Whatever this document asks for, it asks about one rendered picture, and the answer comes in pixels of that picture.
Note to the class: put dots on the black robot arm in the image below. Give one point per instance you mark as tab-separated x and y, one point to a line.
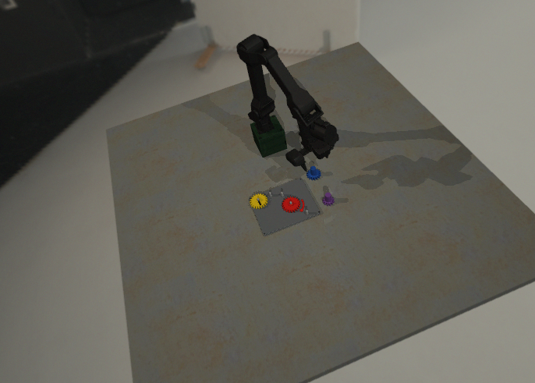
300	103

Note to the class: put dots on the red gear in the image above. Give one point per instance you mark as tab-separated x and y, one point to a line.
291	207

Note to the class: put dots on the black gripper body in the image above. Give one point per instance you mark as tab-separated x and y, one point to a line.
295	157

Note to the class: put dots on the purple gear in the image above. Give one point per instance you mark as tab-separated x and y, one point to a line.
328	200

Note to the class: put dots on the yellow gear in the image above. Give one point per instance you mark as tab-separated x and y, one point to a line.
258	204

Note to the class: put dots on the blue gear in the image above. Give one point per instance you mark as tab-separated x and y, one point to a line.
313	173

